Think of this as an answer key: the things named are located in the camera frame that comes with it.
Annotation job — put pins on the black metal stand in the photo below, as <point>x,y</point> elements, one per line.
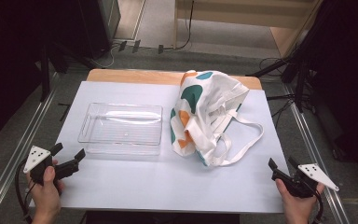
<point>45,71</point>

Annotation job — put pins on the white table cover sheet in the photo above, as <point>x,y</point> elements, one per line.
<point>136,183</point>

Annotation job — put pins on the person's left hand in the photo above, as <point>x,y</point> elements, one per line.
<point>46,196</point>

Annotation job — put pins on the metal floor rail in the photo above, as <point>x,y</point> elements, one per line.
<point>305,130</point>
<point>31,132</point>

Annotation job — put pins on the white tote bag teal orange spots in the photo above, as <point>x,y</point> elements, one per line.
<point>217,90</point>

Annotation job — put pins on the person's right hand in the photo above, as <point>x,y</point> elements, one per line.
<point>298,208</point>

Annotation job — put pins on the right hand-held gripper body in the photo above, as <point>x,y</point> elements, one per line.
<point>301,186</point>

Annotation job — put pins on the dark curtain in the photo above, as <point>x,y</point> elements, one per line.
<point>348,62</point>
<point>6,62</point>

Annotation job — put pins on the clear plastic container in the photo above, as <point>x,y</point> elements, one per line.
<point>105,130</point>

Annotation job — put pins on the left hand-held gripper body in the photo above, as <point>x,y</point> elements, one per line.
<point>37,157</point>

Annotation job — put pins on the black cabinet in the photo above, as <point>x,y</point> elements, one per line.
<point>93,28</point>

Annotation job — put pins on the black tripod stand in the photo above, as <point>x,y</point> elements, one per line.
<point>300,84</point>

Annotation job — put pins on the light wooden furniture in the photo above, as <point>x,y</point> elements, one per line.
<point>245,18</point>

